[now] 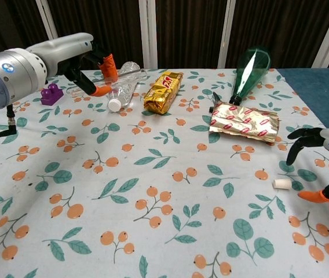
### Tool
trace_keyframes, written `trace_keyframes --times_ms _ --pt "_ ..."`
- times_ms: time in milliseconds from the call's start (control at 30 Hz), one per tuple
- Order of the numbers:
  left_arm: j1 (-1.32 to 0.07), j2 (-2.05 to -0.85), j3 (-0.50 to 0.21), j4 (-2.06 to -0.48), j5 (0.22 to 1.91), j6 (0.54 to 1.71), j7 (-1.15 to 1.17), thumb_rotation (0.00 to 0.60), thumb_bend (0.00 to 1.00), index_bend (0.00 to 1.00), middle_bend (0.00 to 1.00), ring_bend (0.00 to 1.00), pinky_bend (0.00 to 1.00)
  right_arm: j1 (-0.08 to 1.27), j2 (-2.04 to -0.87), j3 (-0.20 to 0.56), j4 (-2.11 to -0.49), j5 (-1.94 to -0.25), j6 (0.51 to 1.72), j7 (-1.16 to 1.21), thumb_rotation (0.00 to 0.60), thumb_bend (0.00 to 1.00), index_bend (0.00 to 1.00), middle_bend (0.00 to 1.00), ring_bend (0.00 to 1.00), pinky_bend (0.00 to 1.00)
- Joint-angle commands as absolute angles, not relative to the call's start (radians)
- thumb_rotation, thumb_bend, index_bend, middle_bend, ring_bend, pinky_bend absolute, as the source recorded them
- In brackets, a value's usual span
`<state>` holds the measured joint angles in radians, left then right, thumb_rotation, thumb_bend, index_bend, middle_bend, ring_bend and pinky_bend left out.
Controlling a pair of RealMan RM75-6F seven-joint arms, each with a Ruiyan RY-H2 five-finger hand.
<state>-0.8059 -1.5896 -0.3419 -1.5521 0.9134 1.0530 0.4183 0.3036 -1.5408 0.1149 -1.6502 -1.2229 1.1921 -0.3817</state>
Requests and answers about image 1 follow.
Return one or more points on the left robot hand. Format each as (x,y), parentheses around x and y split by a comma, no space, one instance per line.
(63,50)

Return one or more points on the small white cap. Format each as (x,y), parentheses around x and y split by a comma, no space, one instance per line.
(281,184)

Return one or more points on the purple toy block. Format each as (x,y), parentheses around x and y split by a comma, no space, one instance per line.
(51,95)

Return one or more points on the clear plastic water bottle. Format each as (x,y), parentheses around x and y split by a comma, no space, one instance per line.
(122,92)

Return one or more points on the silver foil packet red print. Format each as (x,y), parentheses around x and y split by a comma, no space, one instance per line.
(242,123)

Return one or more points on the gold snack packet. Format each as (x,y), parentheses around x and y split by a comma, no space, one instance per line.
(161,92)

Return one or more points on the green plastic bottle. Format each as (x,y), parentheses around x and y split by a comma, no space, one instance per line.
(250,72)

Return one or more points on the floral patterned tablecloth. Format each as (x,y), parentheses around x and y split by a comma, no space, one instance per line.
(158,185)

